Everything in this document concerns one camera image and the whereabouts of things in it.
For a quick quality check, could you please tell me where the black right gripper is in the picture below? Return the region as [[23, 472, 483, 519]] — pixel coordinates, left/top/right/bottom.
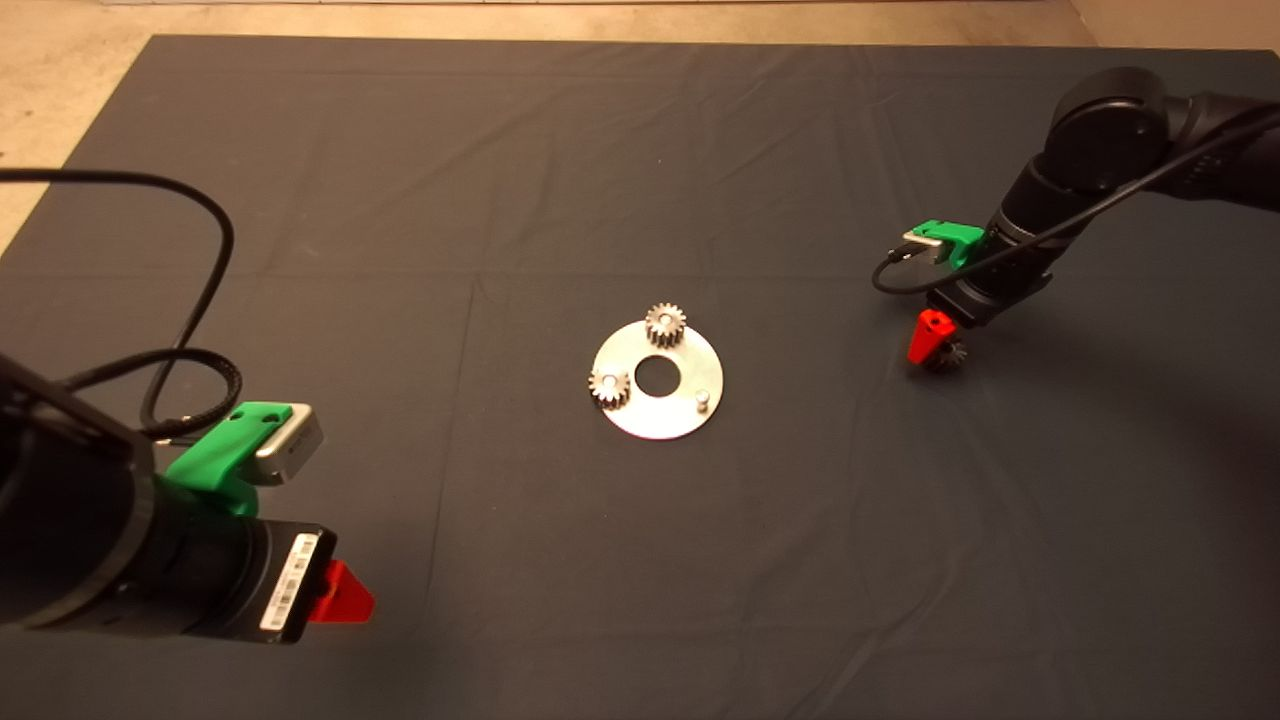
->
[[906, 232, 1057, 367]]

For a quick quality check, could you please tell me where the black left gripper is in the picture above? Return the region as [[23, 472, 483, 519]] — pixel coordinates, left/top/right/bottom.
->
[[213, 519, 378, 647]]

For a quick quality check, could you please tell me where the steel spur gear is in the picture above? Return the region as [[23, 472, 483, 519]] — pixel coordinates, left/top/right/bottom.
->
[[587, 367, 633, 412], [644, 302, 689, 350]]

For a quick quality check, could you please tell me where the round metal carrier plate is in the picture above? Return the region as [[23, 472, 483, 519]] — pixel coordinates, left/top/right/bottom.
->
[[589, 318, 725, 442]]

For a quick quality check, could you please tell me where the dark grey table cloth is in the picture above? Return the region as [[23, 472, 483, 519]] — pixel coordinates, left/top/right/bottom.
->
[[0, 34, 1280, 720]]

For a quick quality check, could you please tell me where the right green camera mount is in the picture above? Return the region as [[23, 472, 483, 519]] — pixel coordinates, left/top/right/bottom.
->
[[912, 219, 987, 272]]

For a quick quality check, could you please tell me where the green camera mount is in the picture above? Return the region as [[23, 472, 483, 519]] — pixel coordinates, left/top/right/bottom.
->
[[164, 401, 295, 519], [912, 219, 987, 272]]

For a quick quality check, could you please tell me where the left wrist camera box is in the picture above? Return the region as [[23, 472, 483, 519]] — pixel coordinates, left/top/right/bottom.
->
[[254, 404, 326, 489]]

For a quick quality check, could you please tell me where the left green camera mount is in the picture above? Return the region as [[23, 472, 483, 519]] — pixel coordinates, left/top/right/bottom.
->
[[164, 401, 295, 519]]

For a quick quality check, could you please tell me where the right black camera cable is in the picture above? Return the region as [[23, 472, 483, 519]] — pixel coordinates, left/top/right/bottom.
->
[[870, 105, 1280, 297]]

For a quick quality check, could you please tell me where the left thin black camera cable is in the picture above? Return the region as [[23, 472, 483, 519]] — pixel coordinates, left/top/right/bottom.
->
[[0, 168, 237, 442]]

